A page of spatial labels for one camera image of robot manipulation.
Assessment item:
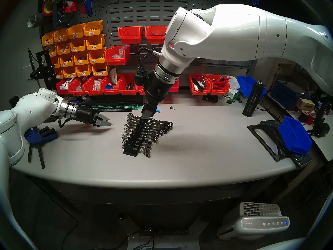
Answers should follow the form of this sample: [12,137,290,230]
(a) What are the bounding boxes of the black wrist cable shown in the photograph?
[59,116,78,129]
[134,46,163,86]

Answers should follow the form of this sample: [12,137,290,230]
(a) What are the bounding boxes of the red and white tool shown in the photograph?
[63,1,78,13]

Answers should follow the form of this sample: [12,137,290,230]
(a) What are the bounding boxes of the black rectangular frame stand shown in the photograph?
[247,120,287,163]

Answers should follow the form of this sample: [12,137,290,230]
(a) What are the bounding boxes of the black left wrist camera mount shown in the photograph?
[78,96,94,108]

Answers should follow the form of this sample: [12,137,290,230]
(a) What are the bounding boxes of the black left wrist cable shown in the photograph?
[59,116,78,129]

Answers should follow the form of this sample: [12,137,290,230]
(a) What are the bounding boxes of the black metal fixture stand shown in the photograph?
[27,48,58,90]

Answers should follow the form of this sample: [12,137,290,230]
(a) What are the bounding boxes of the blue plastic storage bin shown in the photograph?
[237,76,266,97]
[280,116,313,155]

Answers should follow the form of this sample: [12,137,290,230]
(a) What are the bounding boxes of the grey perforated tool pegboard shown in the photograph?
[39,0,262,70]

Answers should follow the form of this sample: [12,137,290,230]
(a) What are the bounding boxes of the black computer monitor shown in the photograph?
[260,0,333,27]

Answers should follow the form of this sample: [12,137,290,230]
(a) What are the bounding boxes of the red and yellow tape roll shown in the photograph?
[42,0,56,17]

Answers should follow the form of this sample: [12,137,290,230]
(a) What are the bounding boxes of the black wrench holder case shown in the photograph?
[123,116,154,157]

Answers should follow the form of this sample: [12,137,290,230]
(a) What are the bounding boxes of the dark blue crate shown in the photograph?
[271,80,302,107]

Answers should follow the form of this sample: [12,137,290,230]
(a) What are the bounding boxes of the green white Kimtech tissue box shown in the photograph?
[218,90,243,104]

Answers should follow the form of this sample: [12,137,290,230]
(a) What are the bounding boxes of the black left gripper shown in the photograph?
[74,104,113,127]

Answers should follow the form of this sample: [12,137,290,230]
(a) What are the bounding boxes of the blue holder black hex keys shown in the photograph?
[24,125,59,170]

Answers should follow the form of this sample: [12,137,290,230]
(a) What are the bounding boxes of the black desk device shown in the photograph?
[312,101,331,137]

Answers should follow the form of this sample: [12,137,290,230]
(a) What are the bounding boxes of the red handled pliers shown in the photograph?
[212,76,231,85]

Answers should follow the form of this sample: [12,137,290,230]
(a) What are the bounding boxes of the dark computer keyboard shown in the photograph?
[290,153,312,167]

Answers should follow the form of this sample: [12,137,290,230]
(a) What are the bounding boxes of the brown cardboard box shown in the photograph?
[296,98,316,112]

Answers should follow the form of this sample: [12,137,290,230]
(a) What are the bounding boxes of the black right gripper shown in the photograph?
[141,74,172,120]

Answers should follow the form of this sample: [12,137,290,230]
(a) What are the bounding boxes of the green cutting mat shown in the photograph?
[90,103,143,112]

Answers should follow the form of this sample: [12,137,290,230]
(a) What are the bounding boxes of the silver ratcheting combination wrench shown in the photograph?
[125,123,164,137]
[123,136,154,148]
[124,129,159,143]
[122,139,153,152]
[123,133,156,145]
[126,116,171,132]
[121,142,152,155]
[127,113,174,129]
[126,119,168,135]
[124,126,161,140]

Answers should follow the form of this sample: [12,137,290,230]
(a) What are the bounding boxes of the grey duct tape roll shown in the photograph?
[27,13,43,28]

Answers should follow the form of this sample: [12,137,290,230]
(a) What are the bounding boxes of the black cylinder bottle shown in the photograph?
[242,80,265,117]

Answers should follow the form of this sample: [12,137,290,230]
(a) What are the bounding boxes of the red wire spool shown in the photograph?
[299,109,316,125]

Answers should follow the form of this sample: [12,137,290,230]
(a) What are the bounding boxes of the blue handled cutter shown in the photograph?
[81,0,97,17]

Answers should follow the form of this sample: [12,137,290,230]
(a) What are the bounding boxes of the white tissue sheet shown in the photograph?
[228,76,240,90]

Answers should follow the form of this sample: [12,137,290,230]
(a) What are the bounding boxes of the black floor power strip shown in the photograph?
[139,227,189,237]

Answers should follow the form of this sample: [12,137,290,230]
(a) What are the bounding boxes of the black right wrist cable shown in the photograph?
[134,46,163,86]

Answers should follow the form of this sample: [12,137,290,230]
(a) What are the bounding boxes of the white Coway air purifier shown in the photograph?
[217,202,290,241]

